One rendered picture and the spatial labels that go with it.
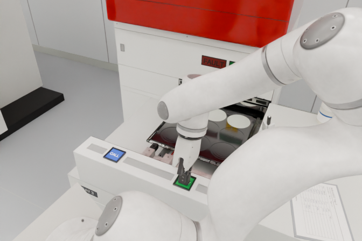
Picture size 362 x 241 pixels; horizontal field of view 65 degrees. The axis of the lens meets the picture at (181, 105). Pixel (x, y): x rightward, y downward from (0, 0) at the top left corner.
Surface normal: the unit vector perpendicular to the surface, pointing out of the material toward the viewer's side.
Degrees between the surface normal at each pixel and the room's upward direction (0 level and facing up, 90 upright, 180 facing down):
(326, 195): 0
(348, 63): 79
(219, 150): 0
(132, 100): 90
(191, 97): 58
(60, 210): 45
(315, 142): 10
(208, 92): 53
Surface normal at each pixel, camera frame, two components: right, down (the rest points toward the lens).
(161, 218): 0.65, -0.60
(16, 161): 0.03, -0.84
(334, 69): -0.54, 0.46
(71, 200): 0.64, -0.40
